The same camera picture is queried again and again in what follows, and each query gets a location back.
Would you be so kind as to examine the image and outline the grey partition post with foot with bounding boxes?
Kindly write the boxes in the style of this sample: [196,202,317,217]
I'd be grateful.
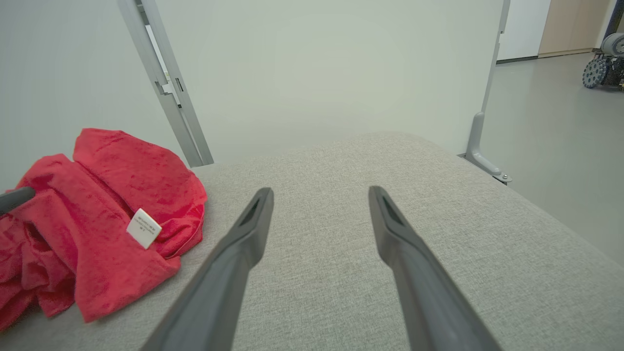
[458,0,512,185]

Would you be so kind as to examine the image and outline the beige wooden door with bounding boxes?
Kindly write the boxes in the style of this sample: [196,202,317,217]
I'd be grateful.
[538,0,611,58]

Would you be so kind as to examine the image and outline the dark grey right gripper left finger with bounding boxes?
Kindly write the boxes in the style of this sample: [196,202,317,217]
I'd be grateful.
[140,188,274,351]

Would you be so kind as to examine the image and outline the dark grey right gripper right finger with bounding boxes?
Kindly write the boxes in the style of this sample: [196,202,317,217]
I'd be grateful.
[368,186,503,351]

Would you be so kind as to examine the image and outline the grey double partition post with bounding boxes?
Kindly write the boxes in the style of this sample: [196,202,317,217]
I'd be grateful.
[117,0,214,168]

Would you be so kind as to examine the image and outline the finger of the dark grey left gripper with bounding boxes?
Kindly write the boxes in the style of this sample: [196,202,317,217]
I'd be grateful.
[0,187,37,216]

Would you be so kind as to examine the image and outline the red shirt with white sleeves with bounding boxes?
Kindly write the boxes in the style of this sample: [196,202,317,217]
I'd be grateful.
[0,128,208,332]

